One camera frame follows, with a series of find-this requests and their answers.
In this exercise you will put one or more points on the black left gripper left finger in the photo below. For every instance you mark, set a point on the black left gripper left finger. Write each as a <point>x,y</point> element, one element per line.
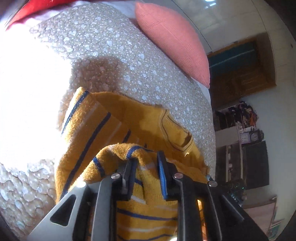
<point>88,210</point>

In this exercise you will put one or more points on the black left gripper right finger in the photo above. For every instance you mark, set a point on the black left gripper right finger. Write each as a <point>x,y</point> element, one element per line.
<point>205,210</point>

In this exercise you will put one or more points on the yellow striped knit sweater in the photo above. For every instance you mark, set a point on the yellow striped knit sweater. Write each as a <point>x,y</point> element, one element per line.
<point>104,130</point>

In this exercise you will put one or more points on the black television screen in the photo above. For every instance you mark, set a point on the black television screen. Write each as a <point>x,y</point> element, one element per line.
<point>255,165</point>

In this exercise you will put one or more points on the dark wooden door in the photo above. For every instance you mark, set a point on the dark wooden door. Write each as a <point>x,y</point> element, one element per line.
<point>241,69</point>

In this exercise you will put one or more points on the beige dotted quilt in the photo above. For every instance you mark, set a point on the beige dotted quilt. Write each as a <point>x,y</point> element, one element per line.
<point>44,59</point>

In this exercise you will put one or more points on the pink small pillow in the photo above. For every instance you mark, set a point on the pink small pillow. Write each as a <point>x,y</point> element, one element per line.
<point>174,35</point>

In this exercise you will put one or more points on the white pink bed sheet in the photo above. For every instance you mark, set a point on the white pink bed sheet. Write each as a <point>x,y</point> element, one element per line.
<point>125,7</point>

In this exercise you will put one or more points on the red embroidered pillow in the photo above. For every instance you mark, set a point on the red embroidered pillow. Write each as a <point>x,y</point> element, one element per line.
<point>17,10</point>

